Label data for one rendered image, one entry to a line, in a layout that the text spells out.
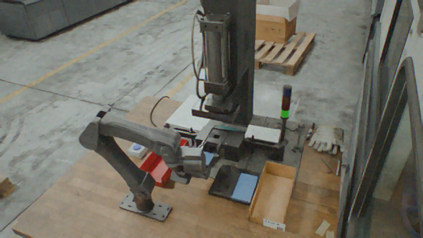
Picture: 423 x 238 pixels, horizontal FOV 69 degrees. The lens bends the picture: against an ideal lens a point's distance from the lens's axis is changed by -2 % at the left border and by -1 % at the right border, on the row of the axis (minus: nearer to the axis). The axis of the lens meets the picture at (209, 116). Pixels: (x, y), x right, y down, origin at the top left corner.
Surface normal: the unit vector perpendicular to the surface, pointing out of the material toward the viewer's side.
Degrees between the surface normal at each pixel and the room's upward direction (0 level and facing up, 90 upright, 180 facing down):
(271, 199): 0
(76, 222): 0
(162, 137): 17
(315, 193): 0
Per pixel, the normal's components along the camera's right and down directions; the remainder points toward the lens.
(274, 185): -0.05, -0.82
